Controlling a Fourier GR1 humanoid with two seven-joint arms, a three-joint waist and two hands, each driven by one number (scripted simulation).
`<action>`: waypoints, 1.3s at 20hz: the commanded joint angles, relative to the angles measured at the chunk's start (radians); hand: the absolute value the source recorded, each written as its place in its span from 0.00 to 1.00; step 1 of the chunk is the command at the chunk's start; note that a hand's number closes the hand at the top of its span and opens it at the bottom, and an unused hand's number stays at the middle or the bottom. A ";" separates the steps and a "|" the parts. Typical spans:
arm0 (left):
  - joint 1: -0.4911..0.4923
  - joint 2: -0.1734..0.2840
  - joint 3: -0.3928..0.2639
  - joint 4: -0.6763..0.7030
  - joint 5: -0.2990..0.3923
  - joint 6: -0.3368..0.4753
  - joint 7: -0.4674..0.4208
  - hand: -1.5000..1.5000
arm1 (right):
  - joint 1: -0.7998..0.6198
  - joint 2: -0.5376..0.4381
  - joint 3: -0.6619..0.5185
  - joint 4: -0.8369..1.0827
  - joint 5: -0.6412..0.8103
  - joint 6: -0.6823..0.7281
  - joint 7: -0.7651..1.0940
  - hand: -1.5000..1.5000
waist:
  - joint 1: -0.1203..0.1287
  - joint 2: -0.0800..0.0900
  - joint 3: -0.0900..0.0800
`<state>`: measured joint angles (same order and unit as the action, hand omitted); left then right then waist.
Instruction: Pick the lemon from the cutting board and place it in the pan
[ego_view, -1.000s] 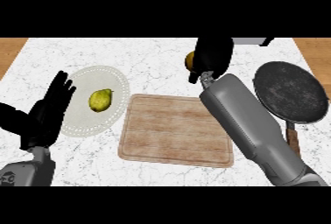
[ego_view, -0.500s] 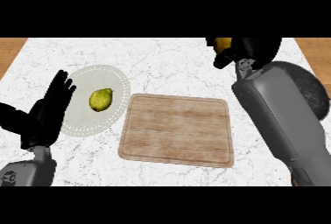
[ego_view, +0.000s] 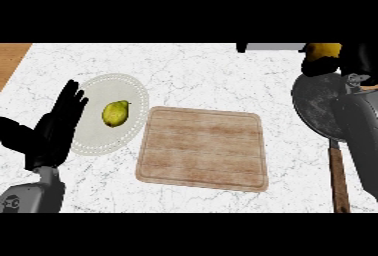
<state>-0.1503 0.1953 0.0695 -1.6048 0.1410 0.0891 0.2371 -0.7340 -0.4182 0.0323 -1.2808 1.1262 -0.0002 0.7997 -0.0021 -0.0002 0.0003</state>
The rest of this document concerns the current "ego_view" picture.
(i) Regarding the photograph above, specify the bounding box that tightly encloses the green-yellow pear-shaped fruit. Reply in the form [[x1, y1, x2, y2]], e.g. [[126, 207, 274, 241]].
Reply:
[[101, 100, 132, 128]]

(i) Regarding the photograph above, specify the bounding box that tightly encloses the grey flat appliance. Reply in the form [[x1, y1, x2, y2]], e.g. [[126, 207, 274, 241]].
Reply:
[[246, 42, 308, 52]]

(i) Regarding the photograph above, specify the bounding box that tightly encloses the wooden cutting board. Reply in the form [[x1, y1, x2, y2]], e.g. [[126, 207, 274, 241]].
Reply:
[[135, 105, 271, 193]]

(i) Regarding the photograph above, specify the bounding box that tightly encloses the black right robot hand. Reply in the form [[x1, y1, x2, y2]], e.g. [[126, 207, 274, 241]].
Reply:
[[299, 42, 378, 86]]

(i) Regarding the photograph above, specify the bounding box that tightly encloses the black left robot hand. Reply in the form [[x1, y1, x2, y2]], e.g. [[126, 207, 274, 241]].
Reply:
[[0, 79, 90, 172]]

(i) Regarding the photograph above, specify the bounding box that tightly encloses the white round placemat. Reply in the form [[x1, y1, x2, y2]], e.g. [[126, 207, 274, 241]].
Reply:
[[70, 73, 151, 157]]

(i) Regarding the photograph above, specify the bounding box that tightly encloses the dark pan with wooden handle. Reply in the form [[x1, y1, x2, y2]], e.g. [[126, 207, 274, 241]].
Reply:
[[290, 72, 362, 214]]

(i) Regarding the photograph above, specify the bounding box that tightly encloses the yellow lemon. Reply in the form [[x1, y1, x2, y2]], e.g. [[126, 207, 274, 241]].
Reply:
[[306, 42, 344, 64]]

